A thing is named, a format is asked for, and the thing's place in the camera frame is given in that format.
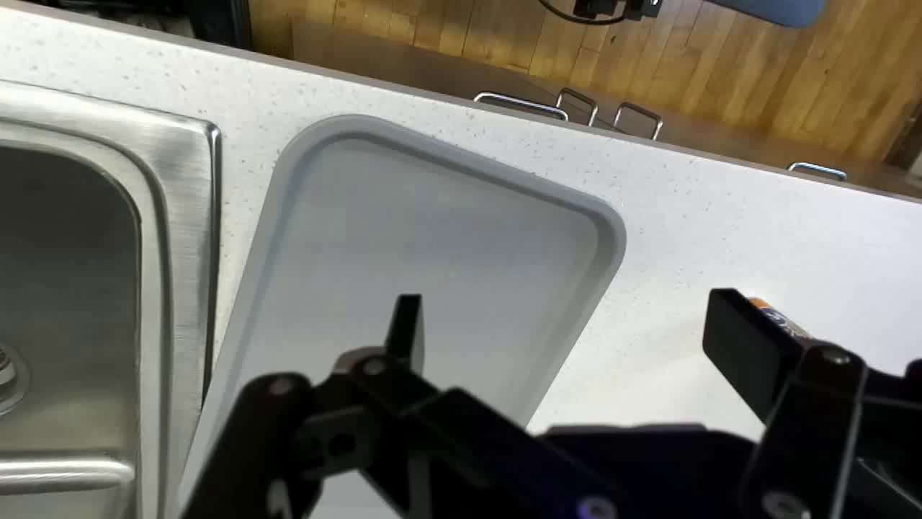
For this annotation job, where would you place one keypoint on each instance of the stainless steel sink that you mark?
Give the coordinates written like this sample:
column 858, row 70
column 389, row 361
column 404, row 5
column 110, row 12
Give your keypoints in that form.
column 107, row 293

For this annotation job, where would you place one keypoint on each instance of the wooden cabinet front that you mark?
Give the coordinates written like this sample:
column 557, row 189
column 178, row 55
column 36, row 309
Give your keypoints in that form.
column 842, row 90

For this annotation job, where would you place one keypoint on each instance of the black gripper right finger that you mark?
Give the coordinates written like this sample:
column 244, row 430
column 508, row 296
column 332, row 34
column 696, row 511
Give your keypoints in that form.
column 839, row 437

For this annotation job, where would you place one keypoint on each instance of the metal drawer handle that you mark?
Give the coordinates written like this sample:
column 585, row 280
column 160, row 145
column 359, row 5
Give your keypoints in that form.
column 525, row 104
column 637, row 123
column 578, row 104
column 836, row 175

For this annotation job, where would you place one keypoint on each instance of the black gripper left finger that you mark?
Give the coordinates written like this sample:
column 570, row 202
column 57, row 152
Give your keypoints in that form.
column 425, row 452

